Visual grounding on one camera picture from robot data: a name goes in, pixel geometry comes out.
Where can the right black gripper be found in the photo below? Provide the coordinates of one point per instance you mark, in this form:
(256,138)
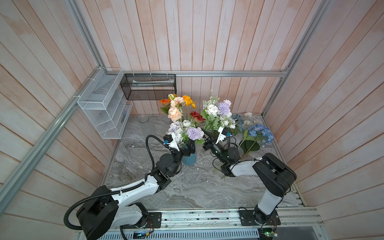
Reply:
(210,142)

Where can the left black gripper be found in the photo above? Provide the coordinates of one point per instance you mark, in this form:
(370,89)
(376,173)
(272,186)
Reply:
(183,148)

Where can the teal ceramic vase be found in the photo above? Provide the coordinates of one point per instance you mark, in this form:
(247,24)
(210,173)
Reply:
(189,160)

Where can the lilac pompom flower spray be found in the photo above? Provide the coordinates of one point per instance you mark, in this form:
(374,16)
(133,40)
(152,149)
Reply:
(187,130)

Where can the pale pink hydrangea stem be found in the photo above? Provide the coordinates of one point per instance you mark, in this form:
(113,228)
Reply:
(217,114)

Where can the red gerbera stem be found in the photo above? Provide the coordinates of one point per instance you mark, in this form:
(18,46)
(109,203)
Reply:
(196,116)

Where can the peach rose spray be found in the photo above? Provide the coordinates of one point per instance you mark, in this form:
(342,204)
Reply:
(175,113)

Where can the orange gerbera stem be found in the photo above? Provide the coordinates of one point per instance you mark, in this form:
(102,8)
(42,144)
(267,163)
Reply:
(166,105)

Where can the dusty blue rose bunch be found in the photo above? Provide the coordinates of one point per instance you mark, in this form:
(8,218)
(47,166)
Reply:
(239,124)

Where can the clear glass vase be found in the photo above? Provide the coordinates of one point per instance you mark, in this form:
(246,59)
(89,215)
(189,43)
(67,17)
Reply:
(144,119)

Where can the yellow poppy spray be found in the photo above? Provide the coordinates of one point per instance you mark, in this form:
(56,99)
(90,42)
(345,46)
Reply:
(189,102)

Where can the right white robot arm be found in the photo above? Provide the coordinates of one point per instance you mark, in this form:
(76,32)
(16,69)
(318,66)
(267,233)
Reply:
(277,177)

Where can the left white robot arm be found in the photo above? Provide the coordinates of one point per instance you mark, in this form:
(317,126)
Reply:
(110,208)

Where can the blue hydrangea stem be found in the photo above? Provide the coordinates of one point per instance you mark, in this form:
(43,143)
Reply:
(255,137)

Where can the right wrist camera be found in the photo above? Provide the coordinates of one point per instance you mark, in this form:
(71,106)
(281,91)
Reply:
(223,134)

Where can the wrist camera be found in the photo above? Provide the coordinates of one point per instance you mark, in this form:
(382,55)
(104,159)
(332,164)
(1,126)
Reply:
(223,134)
(170,142)

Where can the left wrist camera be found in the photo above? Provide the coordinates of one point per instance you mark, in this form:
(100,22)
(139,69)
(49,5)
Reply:
(170,142)

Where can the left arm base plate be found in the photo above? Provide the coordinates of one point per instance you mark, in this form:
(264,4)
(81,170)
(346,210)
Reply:
(151,220)

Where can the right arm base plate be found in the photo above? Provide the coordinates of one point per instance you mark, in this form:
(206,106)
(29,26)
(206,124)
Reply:
(255,217)

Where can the black mesh wall basket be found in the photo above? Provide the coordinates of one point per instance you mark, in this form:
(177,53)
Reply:
(148,87)

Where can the white wire shelf rack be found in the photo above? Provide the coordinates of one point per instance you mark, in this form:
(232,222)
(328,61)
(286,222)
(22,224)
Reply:
(104,103)

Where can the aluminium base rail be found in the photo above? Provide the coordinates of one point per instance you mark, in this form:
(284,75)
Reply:
(291,223)

